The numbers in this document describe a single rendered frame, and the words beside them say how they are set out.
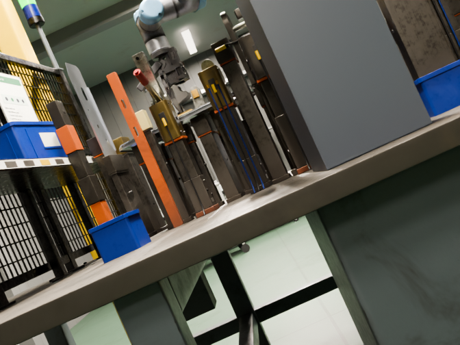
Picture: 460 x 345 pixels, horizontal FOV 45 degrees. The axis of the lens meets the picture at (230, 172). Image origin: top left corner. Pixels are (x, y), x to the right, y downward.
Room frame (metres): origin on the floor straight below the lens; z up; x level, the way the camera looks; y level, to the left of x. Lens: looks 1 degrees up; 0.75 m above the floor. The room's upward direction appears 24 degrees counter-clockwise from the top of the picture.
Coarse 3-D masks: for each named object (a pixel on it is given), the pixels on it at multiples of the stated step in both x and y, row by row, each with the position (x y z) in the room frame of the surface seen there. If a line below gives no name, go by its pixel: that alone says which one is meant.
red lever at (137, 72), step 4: (136, 72) 1.52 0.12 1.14; (140, 72) 1.52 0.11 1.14; (136, 76) 1.52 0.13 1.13; (140, 76) 1.53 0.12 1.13; (144, 76) 1.54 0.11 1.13; (140, 80) 1.54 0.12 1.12; (144, 80) 1.54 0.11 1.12; (148, 80) 1.56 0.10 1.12; (144, 84) 1.55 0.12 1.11; (148, 84) 1.56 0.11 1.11; (148, 88) 1.58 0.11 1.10; (152, 88) 1.58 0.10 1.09; (152, 92) 1.59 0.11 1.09; (156, 92) 1.60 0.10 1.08; (156, 96) 1.61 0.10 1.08; (156, 100) 1.62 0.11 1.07; (160, 100) 1.63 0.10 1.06
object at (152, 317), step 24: (216, 264) 2.32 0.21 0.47; (144, 288) 0.87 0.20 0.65; (168, 288) 0.92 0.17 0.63; (192, 288) 1.14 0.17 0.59; (240, 288) 2.32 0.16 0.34; (312, 288) 2.32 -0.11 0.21; (336, 288) 2.32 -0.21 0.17; (120, 312) 0.87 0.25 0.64; (144, 312) 0.87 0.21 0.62; (168, 312) 0.87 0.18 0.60; (192, 312) 2.03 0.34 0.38; (240, 312) 2.32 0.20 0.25; (264, 312) 2.33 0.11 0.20; (48, 336) 2.33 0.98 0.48; (72, 336) 2.40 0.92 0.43; (144, 336) 0.87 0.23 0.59; (168, 336) 0.87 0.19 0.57; (192, 336) 0.94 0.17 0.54; (216, 336) 2.33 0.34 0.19; (240, 336) 2.03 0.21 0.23; (264, 336) 2.32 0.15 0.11
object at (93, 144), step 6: (90, 138) 1.82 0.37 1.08; (96, 138) 1.81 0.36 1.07; (90, 144) 1.82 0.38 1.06; (96, 144) 1.82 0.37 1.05; (90, 150) 1.82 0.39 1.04; (96, 150) 1.82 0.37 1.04; (96, 156) 1.82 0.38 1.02; (102, 156) 1.82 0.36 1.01; (102, 162) 1.82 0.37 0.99; (102, 168) 1.82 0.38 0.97; (108, 174) 1.82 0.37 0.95; (108, 180) 1.82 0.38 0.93; (108, 186) 1.82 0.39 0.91; (114, 186) 1.82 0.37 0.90; (114, 192) 1.82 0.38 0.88; (114, 198) 1.82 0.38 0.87; (120, 198) 1.82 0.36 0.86; (120, 204) 1.82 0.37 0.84; (120, 210) 1.82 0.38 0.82; (126, 210) 1.82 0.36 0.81
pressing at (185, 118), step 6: (252, 90) 1.79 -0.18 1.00; (234, 96) 1.73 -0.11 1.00; (198, 108) 1.66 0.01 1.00; (204, 108) 1.66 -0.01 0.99; (210, 108) 1.76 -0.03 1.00; (186, 114) 1.67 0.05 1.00; (192, 114) 1.67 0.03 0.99; (198, 114) 1.78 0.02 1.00; (180, 120) 1.67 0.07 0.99; (186, 120) 1.79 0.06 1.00; (156, 132) 1.69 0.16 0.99; (126, 144) 1.70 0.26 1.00; (132, 144) 1.78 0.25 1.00; (120, 150) 1.72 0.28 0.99; (126, 150) 1.80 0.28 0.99
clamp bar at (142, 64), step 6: (138, 54) 1.61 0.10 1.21; (144, 54) 1.62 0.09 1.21; (138, 60) 1.61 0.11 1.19; (144, 60) 1.61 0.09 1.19; (138, 66) 1.62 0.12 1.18; (144, 66) 1.61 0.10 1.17; (150, 66) 1.62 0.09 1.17; (144, 72) 1.62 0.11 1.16; (150, 72) 1.62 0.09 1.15; (150, 78) 1.62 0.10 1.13; (156, 78) 1.64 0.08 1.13; (156, 84) 1.62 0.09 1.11; (156, 90) 1.63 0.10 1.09; (162, 90) 1.64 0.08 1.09; (162, 96) 1.63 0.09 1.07; (156, 102) 1.63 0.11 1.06
